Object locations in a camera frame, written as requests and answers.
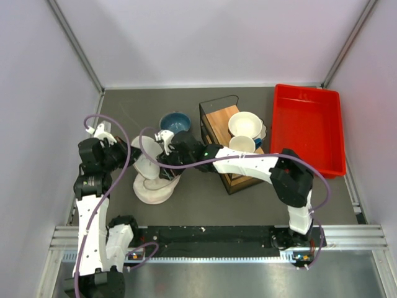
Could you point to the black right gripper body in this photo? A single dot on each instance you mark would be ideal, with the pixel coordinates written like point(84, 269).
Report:
point(175, 158)

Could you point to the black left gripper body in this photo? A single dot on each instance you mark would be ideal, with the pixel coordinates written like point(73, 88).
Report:
point(118, 156)

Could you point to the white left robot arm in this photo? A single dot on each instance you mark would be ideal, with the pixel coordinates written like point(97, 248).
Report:
point(102, 246)

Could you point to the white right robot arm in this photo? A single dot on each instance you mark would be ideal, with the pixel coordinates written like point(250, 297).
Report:
point(291, 180)

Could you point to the blue ceramic bowl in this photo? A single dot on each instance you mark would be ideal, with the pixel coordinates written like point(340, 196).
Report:
point(175, 122)

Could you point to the blue white mug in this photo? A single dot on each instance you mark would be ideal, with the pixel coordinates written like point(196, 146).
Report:
point(245, 144)

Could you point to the white ceramic bowl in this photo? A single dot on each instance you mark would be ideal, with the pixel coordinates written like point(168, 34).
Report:
point(245, 124)

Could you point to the white scalloped plate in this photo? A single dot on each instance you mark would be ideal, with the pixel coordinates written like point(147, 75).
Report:
point(263, 132)

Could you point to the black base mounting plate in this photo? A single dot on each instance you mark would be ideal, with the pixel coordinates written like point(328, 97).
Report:
point(208, 241)

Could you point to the red plastic tray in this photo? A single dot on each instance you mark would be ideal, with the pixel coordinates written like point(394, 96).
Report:
point(309, 122)

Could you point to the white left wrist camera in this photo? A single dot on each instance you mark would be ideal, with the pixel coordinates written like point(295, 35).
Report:
point(102, 132)

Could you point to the black wire wooden shelf rack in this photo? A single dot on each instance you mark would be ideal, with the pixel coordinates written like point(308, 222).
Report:
point(214, 117)

